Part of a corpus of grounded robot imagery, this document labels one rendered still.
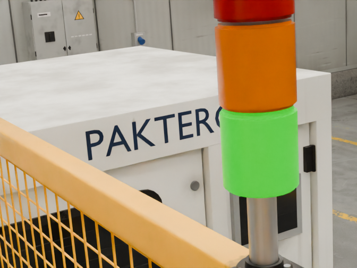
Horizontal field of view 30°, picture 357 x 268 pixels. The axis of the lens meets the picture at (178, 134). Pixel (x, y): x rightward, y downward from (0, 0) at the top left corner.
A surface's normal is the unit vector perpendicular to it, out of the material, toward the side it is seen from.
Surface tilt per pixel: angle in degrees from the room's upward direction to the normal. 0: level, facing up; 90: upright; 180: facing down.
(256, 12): 90
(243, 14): 90
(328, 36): 90
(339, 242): 0
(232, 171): 90
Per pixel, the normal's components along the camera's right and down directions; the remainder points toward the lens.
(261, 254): -0.24, 0.25
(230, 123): -0.78, 0.21
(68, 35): 0.52, 0.18
